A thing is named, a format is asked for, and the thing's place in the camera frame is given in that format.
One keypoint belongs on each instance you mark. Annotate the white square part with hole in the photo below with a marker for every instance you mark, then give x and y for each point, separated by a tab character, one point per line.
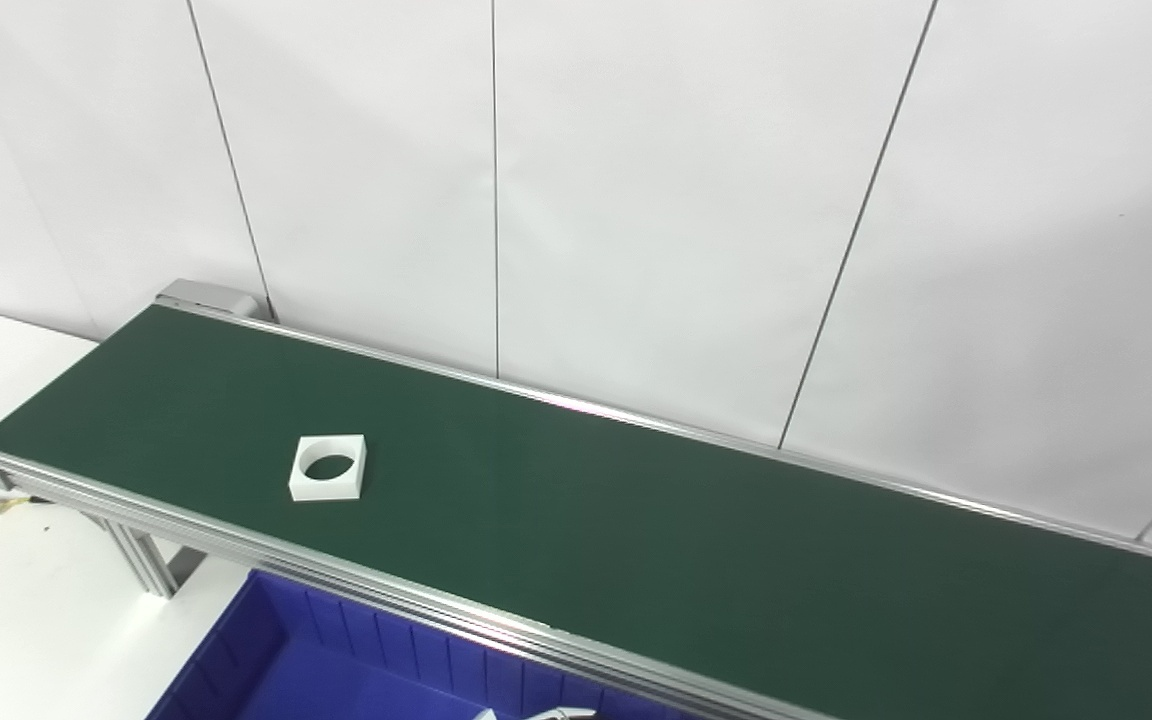
324	484

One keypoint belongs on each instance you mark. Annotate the green conveyor belt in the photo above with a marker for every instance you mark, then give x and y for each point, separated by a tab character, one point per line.
636	540

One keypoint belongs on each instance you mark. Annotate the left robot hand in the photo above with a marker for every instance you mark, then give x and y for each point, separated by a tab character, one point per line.
561	714

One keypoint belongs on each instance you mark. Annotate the grey conveyor end housing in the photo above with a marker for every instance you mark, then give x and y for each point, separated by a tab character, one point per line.
206	296

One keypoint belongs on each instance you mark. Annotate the aluminium conveyor leg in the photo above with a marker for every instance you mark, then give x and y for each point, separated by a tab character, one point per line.
141	560

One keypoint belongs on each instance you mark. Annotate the blue plastic bin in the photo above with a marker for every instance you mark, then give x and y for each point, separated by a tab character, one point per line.
336	670

